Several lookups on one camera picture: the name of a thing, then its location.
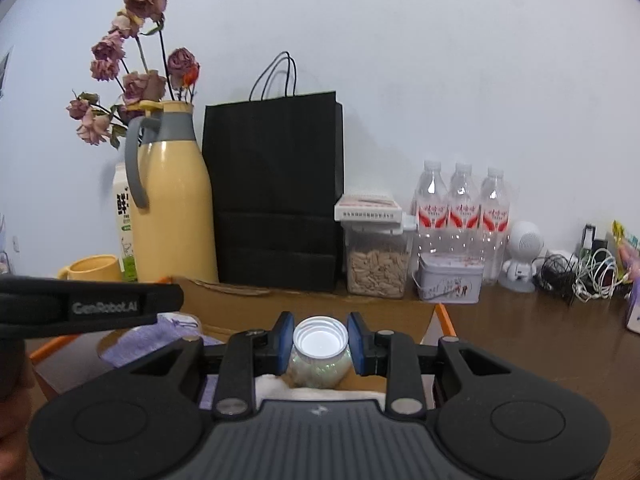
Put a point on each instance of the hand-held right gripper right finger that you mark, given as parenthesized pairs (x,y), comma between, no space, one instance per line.
(357,345)

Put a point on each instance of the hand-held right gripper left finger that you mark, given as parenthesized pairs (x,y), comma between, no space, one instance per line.
(284,342)

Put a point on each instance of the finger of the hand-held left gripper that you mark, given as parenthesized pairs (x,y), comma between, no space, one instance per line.
(167,297)

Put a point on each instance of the clear plastic bag bundle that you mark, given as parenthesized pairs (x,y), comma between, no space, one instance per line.
(320,342)

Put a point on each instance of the white face mask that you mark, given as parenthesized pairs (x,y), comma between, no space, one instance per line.
(272,386)

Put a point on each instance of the red cardboard box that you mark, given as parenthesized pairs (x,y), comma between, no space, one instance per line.
(240,305)

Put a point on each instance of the person's left hand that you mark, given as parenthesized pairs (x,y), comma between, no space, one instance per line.
(15,430)

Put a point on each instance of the yellow mug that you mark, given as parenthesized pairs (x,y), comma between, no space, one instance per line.
(95,267)

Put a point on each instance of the white milk carton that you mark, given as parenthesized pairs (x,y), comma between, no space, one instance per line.
(125,240)

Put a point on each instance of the clear nut container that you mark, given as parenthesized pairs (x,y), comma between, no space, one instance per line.
(375,270)

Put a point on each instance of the yellow thermos jug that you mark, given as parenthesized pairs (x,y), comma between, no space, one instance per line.
(170,210)

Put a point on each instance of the grey tin box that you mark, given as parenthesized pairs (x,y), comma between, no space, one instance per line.
(447,280)

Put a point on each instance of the flat white box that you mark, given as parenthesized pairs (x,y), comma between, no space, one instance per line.
(367,207)

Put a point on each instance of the black paper bag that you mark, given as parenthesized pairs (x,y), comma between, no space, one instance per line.
(275,185)

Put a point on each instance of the white robot-shaped speaker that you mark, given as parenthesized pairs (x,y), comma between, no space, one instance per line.
(525,245)

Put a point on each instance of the dried rose bouquet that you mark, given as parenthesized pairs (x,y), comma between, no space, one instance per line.
(145,85)

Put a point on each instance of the small black device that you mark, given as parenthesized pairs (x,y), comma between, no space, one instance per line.
(587,237)

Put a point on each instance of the purple tissue pack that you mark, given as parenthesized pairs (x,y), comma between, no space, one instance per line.
(635,310)

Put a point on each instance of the colourful snack bag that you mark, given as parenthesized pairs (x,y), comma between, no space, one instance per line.
(627,245)

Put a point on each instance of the white wall socket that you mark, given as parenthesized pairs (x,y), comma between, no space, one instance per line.
(16,243)

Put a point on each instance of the wall picture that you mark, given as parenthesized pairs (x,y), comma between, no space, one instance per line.
(4,75)

